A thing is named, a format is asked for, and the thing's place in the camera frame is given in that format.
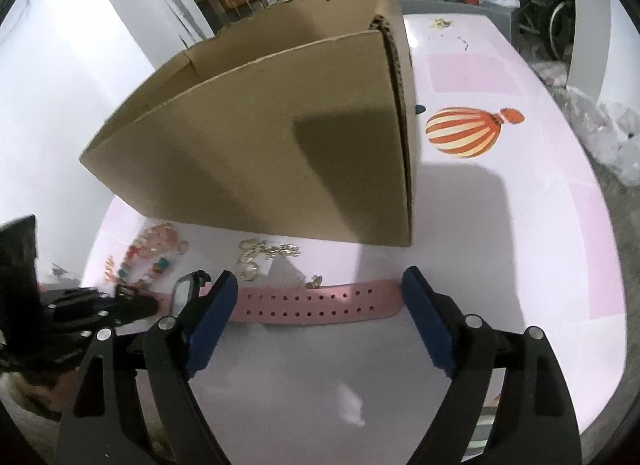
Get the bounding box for multicoloured bead bracelet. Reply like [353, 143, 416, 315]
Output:
[104, 244, 172, 289]

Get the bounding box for pink strap watch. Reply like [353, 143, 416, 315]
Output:
[116, 270, 404, 327]

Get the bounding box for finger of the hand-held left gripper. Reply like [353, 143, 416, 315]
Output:
[0, 334, 95, 374]
[39, 287, 159, 341]

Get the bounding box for wheelchair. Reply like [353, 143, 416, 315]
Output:
[517, 0, 577, 62]

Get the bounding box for gold chain necklace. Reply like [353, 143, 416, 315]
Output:
[237, 239, 302, 266]

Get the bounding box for clear plastic bags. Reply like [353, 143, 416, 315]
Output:
[537, 60, 640, 187]

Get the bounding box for grey cabinet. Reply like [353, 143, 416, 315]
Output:
[400, 0, 522, 43]

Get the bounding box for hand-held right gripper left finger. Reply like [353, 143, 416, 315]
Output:
[54, 270, 239, 465]

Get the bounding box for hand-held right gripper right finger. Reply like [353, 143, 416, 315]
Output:
[401, 266, 584, 465]

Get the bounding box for large brown cardboard box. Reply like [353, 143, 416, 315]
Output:
[78, 0, 422, 248]

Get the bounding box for pink bead bracelet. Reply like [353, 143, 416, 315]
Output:
[135, 225, 191, 256]

